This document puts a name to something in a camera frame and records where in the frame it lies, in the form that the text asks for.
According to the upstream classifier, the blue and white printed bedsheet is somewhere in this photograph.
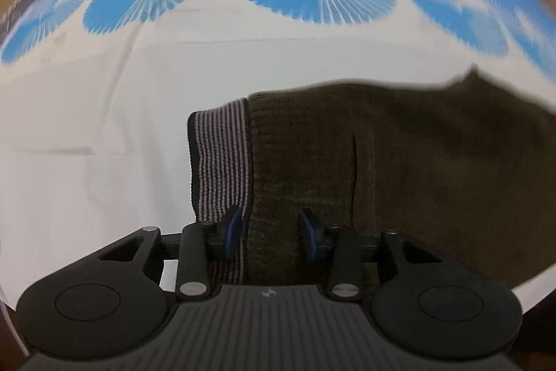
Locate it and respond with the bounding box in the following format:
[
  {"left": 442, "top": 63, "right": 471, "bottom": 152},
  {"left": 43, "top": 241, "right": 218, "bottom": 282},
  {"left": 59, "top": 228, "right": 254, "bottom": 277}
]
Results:
[{"left": 0, "top": 0, "right": 556, "bottom": 348}]

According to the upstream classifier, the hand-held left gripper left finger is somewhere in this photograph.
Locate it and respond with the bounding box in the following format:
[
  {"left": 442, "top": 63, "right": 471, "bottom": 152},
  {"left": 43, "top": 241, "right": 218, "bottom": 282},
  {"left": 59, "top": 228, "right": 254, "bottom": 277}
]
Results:
[{"left": 98, "top": 203, "right": 244, "bottom": 303}]

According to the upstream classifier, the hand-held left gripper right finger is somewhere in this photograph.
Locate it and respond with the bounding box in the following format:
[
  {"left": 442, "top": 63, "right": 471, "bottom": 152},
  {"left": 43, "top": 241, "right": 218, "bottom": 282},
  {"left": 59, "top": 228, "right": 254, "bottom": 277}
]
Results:
[{"left": 299, "top": 207, "right": 440, "bottom": 303}]

